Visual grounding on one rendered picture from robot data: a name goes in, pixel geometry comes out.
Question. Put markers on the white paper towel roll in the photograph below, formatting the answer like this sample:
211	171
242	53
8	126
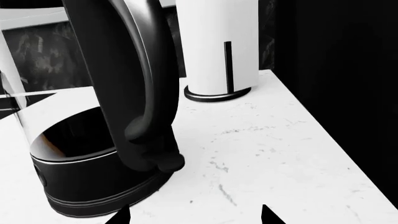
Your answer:
217	44

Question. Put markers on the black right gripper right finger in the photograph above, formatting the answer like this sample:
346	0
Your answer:
269	217

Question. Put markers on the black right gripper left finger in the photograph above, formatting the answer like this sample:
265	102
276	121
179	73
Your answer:
122	218

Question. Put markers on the black glass electric kettle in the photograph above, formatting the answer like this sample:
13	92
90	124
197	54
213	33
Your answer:
102	130

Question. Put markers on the black paper towel holder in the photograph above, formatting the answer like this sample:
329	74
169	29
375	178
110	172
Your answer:
217	95

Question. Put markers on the black kettle power lever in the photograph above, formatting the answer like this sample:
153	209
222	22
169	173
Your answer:
169	162

